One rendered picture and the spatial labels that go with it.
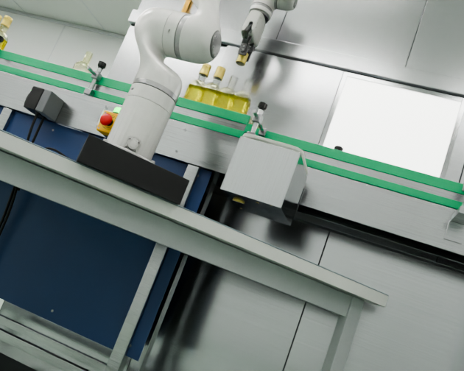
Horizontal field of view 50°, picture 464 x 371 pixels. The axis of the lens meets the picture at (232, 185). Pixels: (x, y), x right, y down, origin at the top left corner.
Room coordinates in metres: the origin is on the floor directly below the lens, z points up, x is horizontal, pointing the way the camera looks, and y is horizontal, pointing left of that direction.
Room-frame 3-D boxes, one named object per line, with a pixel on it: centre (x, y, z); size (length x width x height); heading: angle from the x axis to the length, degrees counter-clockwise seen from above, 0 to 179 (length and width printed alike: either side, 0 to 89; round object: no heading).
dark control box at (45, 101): (1.63, 0.69, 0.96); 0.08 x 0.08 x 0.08; 73
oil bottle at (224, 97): (1.66, 0.13, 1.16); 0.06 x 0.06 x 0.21; 72
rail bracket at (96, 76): (1.62, 0.58, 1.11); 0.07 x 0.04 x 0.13; 163
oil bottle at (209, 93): (1.67, 0.19, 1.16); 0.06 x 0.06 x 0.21; 73
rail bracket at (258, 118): (1.48, -0.01, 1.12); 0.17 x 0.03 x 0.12; 163
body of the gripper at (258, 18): (1.66, 0.13, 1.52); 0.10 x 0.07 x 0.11; 162
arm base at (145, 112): (1.21, 0.27, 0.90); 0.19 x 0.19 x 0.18
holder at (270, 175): (1.38, -0.10, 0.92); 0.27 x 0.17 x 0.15; 163
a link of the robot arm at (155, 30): (1.22, 0.30, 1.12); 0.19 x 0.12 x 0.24; 73
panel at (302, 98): (1.69, -0.22, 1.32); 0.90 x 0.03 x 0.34; 73
